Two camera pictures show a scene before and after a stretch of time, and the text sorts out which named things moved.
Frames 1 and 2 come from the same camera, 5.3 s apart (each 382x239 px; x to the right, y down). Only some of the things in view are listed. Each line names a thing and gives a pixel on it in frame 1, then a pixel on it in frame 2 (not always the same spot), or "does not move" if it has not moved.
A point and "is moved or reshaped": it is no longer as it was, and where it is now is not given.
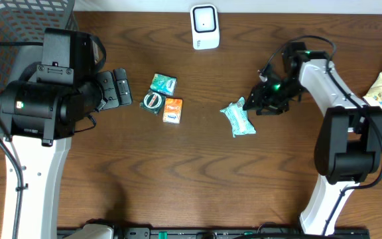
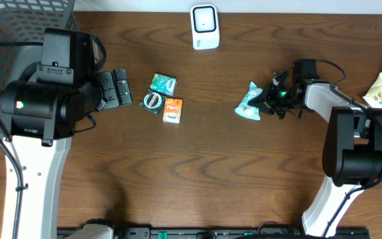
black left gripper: x=106 y=90 does not move
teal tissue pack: x=164 y=83 does not move
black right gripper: x=260 y=93 does not move
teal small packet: x=237 y=115 is moved or reshaped
